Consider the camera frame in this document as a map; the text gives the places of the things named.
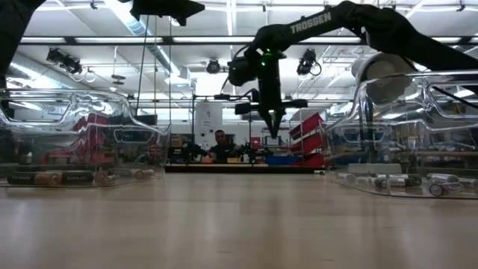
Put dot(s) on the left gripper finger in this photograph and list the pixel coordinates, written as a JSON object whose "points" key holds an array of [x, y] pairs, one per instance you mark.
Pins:
{"points": [[186, 8]]}

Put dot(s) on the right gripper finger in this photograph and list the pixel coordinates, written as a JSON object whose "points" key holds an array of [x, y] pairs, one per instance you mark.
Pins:
{"points": [[269, 117], [278, 116]]}

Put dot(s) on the screws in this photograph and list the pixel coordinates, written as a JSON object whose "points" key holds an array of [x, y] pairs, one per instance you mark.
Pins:
{"points": [[438, 189], [397, 181]]}

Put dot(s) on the thick Energizer MAX battery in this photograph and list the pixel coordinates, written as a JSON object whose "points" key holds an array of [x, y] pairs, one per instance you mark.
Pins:
{"points": [[468, 182]]}

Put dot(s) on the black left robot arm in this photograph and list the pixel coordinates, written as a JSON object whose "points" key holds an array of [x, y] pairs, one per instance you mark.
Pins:
{"points": [[11, 30]]}

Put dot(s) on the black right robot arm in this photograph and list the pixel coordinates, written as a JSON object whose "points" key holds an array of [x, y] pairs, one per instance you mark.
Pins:
{"points": [[310, 23]]}

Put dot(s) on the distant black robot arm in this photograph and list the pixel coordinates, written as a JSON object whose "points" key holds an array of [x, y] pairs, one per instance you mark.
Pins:
{"points": [[254, 151], [186, 151]]}

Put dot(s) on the distant monitor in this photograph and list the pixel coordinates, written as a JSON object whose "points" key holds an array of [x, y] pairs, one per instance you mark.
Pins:
{"points": [[272, 142]]}

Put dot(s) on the red shelf bins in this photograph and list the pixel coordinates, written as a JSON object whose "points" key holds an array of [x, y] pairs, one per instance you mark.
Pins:
{"points": [[306, 130]]}

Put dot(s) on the blue bins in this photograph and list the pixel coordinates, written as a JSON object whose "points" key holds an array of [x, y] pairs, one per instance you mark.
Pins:
{"points": [[278, 160]]}

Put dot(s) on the person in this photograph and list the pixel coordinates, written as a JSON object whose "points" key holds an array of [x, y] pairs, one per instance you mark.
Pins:
{"points": [[221, 147]]}

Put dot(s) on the distant black table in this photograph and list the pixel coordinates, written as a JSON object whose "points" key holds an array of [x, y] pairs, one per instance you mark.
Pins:
{"points": [[239, 169]]}

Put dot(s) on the white column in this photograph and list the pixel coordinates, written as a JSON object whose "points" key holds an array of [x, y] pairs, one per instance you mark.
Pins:
{"points": [[209, 119]]}

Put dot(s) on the small silver battery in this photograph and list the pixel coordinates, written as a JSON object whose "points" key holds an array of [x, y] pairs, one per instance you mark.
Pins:
{"points": [[319, 172]]}

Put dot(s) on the black overhead beam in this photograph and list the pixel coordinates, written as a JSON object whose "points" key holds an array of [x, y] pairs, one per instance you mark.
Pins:
{"points": [[71, 40]]}

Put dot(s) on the clear plastic tray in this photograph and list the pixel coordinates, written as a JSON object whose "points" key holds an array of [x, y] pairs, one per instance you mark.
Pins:
{"points": [[112, 99], [411, 123]]}

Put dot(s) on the white desk lamp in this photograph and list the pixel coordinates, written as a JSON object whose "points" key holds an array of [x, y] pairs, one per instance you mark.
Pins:
{"points": [[381, 69]]}

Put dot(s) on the red cabinet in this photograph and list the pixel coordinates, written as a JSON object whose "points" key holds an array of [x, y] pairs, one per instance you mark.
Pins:
{"points": [[89, 145]]}

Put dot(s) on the silver ventilation duct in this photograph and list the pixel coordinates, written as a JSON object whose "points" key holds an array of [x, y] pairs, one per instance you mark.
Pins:
{"points": [[149, 41]]}

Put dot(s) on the black ceiling camera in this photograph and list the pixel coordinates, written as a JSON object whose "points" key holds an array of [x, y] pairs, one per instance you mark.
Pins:
{"points": [[307, 61], [63, 61], [213, 66]]}

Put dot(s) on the distant black gantry frame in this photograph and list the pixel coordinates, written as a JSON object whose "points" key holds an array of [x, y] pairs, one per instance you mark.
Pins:
{"points": [[193, 123]]}

